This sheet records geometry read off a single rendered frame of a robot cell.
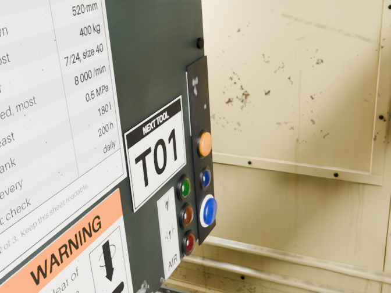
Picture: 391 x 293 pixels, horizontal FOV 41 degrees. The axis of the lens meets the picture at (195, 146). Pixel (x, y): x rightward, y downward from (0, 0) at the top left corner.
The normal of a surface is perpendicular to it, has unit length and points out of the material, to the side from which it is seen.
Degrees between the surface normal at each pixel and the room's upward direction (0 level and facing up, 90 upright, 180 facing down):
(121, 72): 90
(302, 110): 90
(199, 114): 90
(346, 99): 90
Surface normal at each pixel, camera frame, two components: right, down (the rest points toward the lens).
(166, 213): 0.90, 0.12
